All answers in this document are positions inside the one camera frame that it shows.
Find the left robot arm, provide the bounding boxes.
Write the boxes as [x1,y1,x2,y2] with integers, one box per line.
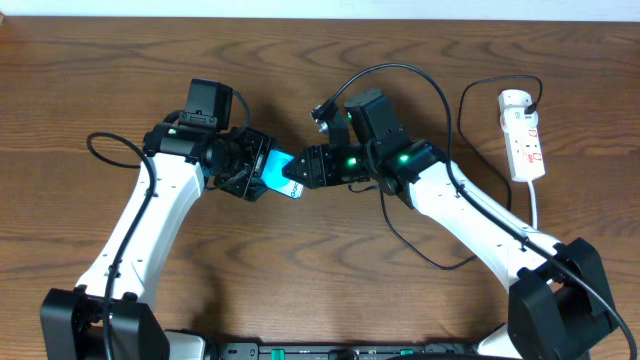
[40,79,273,359]

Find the white power strip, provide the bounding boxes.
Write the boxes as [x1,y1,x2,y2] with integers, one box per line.
[498,89,545,182]

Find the white power strip cord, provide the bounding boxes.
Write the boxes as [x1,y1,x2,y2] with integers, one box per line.
[526,180,539,230]

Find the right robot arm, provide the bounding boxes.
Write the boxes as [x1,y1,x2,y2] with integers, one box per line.
[283,89,625,359]

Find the blue Galaxy smartphone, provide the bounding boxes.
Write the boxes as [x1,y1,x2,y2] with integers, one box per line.
[261,149,304,199]

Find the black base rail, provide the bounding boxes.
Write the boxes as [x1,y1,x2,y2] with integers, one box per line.
[204,342,477,360]

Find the black charger cable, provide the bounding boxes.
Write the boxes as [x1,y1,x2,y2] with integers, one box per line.
[347,74,544,271]

